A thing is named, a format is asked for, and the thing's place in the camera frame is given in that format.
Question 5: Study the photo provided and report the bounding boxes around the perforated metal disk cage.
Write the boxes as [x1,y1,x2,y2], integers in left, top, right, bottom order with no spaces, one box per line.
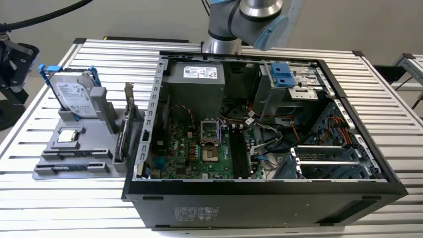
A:
[289,145,376,179]

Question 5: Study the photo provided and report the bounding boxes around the dark blue RAM stick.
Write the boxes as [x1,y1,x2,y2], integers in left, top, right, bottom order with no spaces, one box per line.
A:
[49,165,93,172]

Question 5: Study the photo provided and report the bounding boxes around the grey power supply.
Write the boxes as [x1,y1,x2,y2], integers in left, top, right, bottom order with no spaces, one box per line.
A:
[162,61,226,117]

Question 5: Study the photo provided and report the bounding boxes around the hard disk in blue carrier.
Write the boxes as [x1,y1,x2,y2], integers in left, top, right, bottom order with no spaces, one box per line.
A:
[37,63,101,122]

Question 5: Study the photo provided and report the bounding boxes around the black round object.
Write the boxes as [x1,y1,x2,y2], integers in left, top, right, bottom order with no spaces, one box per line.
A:
[0,100,26,131]

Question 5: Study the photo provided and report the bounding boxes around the CPU socket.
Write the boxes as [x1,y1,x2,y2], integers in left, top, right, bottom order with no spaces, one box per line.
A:
[201,145,221,162]

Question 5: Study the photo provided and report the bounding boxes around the metal socket cover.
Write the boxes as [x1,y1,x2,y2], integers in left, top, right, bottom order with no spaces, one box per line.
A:
[200,116,221,146]

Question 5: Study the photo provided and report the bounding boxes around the metal drive cage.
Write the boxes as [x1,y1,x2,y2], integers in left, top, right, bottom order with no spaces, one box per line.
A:
[252,61,328,124]

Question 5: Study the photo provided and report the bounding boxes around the grey parts rack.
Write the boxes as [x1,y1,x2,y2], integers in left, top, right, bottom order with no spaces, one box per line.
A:
[30,83,145,183]

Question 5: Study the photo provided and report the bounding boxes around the graphics card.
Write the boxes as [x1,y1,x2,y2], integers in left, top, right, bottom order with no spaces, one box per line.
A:
[117,83,140,164]

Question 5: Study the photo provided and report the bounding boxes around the black PC case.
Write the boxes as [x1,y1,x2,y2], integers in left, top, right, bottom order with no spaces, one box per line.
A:
[120,49,409,230]

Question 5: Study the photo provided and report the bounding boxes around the orange red power wires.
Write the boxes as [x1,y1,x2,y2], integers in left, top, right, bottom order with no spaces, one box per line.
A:
[325,116,352,149]

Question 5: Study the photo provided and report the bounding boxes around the blue disk bay latch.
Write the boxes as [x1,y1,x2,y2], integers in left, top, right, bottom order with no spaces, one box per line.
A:
[269,63,294,88]

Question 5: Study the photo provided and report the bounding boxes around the green motherboard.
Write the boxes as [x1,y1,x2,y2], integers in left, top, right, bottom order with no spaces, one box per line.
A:
[149,121,265,179]

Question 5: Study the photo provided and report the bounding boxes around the orange yellow drive wires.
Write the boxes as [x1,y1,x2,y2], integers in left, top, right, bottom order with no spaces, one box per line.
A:
[249,103,301,141]

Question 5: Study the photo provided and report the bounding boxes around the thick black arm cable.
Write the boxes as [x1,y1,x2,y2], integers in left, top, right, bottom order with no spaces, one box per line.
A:
[0,0,94,32]

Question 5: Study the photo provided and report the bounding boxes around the red black fan wire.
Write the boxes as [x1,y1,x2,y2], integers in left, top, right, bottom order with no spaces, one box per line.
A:
[169,104,196,131]

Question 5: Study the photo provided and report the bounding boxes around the silver CPU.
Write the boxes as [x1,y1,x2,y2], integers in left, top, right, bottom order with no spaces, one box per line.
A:
[56,129,80,144]

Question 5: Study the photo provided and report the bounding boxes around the black cable bundle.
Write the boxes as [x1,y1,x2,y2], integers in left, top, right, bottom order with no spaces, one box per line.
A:
[260,128,317,156]

